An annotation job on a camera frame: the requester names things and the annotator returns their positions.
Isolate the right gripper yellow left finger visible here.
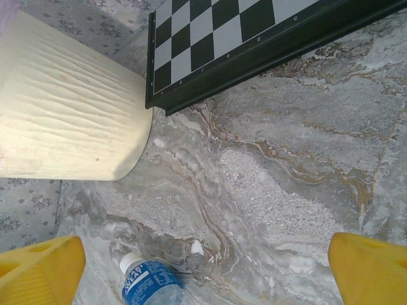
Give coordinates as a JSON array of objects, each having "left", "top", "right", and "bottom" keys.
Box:
[{"left": 0, "top": 235, "right": 86, "bottom": 305}]

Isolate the blue-label bottle white cap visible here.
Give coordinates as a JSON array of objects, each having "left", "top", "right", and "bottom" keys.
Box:
[{"left": 119, "top": 252, "right": 191, "bottom": 305}]

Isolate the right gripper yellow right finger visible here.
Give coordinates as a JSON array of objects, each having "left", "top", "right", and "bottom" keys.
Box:
[{"left": 328, "top": 231, "right": 407, "bottom": 305}]

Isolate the cream ribbed waste bin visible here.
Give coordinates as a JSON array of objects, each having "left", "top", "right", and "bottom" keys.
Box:
[{"left": 0, "top": 9, "right": 154, "bottom": 182}]

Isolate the black and grey chessboard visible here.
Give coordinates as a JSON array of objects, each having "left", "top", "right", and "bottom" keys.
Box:
[{"left": 145, "top": 0, "right": 407, "bottom": 117}]

